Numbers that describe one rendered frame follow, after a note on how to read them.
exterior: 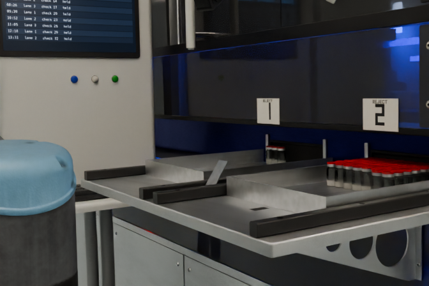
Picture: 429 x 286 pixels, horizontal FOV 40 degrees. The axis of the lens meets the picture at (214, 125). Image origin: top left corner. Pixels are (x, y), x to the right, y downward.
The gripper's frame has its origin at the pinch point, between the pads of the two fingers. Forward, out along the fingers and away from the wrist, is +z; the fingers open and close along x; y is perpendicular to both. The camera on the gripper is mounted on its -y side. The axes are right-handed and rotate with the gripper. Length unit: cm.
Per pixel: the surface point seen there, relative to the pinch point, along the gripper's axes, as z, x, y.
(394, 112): 20.9, 23.9, -27.8
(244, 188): 3.6, 2.1, -40.7
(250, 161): -1, 40, -72
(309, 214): 14.5, -10.6, -25.2
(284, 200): 10.6, -2.5, -33.8
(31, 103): -60, 27, -78
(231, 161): -5, 36, -71
